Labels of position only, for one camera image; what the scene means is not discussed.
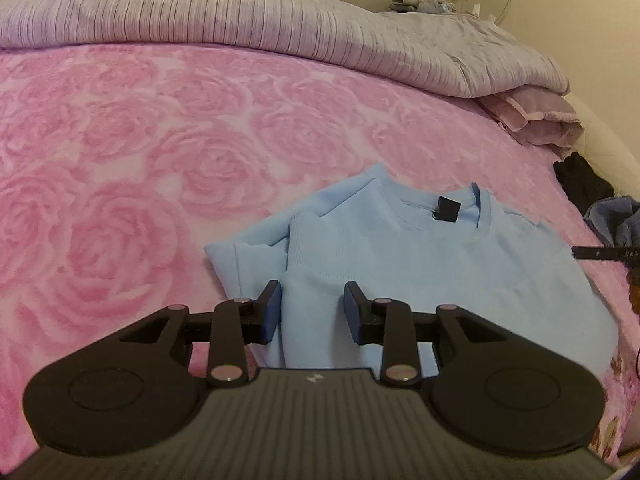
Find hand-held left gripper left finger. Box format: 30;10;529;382
120;281;282;387

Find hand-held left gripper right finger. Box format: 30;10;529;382
345;281;503;386

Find light blue sweatshirt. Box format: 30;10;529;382
204;162;621;368

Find blue denim jeans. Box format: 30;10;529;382
584;197;640;248

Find black garment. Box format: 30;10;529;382
552;152;616;216

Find cream quilted bolster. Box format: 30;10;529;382
570;95;640;201

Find mauve pillow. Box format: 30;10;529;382
477;87;584;148

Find pink rose blanket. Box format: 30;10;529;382
0;42;640;466

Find striped grey quilt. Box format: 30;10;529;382
0;0;571;98

